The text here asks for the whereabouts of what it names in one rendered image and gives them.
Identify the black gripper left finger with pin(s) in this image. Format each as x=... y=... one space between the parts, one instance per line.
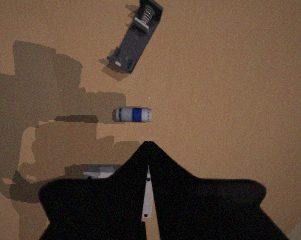
x=120 y=195

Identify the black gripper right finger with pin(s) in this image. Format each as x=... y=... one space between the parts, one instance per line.
x=176 y=191

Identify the grey cylindrical battery with blue band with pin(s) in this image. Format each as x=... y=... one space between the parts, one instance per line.
x=133 y=114

